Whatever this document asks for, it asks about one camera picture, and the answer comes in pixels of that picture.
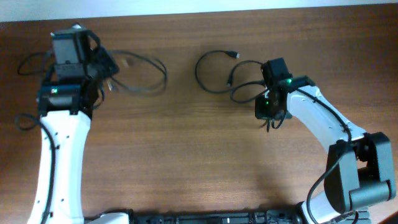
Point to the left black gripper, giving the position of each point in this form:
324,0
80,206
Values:
104,60

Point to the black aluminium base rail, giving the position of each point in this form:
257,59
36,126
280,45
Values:
217,217

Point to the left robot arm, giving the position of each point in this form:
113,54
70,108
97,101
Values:
66,100

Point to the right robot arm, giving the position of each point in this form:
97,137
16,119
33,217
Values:
359,170

